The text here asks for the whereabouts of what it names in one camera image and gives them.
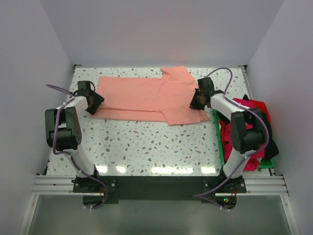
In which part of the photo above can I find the salmon pink t shirt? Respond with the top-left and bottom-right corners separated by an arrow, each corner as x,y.
93,66 -> 209,125

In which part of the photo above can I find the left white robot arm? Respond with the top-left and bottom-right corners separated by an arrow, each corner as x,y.
45,80 -> 105,192

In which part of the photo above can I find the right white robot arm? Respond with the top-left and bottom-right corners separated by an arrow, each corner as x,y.
190,77 -> 269,192

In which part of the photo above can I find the red t shirt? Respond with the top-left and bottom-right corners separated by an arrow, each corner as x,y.
250,99 -> 271,123

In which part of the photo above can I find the magenta t shirt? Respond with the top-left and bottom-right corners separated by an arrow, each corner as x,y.
211,95 -> 269,178

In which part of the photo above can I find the black t shirt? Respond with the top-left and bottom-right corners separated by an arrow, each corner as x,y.
243,94 -> 279,161

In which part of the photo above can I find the green plastic bin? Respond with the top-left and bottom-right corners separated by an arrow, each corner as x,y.
213,110 -> 275,169

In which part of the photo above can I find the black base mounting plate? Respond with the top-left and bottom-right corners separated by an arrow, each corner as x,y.
72,176 -> 247,209

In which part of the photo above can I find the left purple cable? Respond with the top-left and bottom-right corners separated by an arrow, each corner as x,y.
45,84 -> 110,210

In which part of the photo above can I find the purple cable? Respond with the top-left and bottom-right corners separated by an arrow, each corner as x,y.
193,67 -> 270,205
45,84 -> 110,210

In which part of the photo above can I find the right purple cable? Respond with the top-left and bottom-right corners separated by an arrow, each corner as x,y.
193,67 -> 270,205

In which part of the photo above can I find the aluminium rail frame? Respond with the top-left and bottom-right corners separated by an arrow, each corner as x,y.
18,65 -> 293,235

